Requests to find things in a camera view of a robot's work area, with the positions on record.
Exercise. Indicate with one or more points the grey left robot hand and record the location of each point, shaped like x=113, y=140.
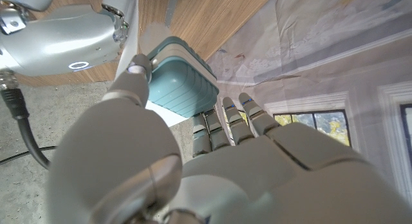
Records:
x=225, y=185

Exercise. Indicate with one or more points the grey tape frame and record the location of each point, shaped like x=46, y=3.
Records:
x=171, y=8

